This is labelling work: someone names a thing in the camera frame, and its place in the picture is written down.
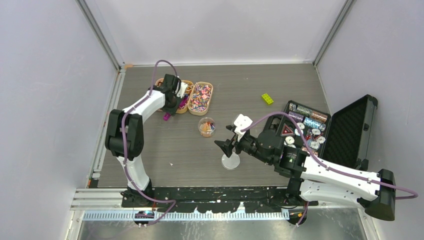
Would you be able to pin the pink oval candy tray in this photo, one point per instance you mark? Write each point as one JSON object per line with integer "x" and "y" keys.
{"x": 159, "y": 82}

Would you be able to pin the yellow tray with ball lollipops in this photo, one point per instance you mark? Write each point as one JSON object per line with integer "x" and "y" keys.
{"x": 184, "y": 103}

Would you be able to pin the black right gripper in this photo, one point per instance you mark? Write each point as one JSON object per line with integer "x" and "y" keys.
{"x": 227, "y": 145}

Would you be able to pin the clear plastic jar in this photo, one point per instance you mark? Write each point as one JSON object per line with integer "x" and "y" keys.
{"x": 206, "y": 127}

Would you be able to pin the tan tray with swirl lollipops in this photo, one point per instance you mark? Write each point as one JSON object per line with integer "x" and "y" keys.
{"x": 200, "y": 98}

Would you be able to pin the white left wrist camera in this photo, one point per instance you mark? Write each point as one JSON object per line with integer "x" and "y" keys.
{"x": 181, "y": 90}

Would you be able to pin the clear round jar lid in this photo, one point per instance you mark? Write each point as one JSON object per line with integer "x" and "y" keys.
{"x": 232, "y": 162}

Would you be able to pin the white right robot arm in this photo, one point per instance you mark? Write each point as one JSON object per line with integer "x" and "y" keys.
{"x": 312, "y": 178}

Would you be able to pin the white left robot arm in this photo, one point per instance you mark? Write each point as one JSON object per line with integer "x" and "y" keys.
{"x": 125, "y": 130}

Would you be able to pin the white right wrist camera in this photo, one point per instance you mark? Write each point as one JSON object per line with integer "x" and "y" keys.
{"x": 241, "y": 122}

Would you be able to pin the black poker chip case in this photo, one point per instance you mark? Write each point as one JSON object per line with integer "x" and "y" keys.
{"x": 341, "y": 138}

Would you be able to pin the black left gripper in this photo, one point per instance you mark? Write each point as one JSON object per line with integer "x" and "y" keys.
{"x": 172, "y": 111}

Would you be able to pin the yellow-green toy brick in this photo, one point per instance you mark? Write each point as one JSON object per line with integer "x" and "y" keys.
{"x": 267, "y": 99}

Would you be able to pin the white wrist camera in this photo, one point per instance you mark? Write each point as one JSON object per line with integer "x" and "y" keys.
{"x": 181, "y": 90}
{"x": 241, "y": 122}

